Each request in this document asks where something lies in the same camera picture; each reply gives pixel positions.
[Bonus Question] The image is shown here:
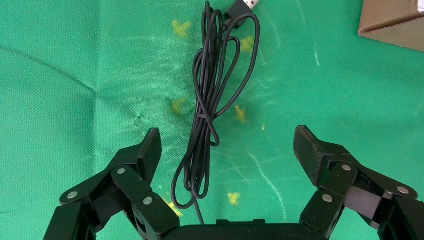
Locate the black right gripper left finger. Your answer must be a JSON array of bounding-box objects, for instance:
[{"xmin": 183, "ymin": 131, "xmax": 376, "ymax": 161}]
[{"xmin": 43, "ymin": 128, "xmax": 181, "ymax": 240}]

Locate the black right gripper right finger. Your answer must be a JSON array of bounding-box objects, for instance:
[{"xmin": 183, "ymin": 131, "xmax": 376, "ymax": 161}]
[{"xmin": 293, "ymin": 125, "xmax": 424, "ymax": 240}]

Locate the black USB cable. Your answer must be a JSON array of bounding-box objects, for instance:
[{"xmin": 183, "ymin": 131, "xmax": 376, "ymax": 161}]
[{"xmin": 170, "ymin": 0, "xmax": 261, "ymax": 226}]

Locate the orange cardboard box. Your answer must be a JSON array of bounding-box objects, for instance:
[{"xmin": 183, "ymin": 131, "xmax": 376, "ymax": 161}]
[{"xmin": 357, "ymin": 0, "xmax": 424, "ymax": 53}]

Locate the green table mat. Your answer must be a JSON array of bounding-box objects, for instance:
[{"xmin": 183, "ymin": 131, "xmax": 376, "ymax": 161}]
[{"xmin": 0, "ymin": 0, "xmax": 424, "ymax": 240}]

